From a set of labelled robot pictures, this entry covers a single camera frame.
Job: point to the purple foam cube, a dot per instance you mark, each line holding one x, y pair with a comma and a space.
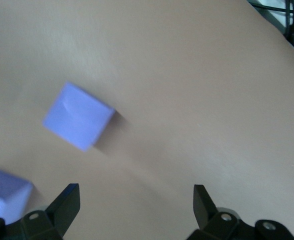
4, 192
78, 117

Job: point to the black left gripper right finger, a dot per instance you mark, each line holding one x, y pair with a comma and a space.
207, 212

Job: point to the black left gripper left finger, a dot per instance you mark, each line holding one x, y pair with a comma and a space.
62, 212

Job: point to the brown table mat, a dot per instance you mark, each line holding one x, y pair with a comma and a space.
187, 100

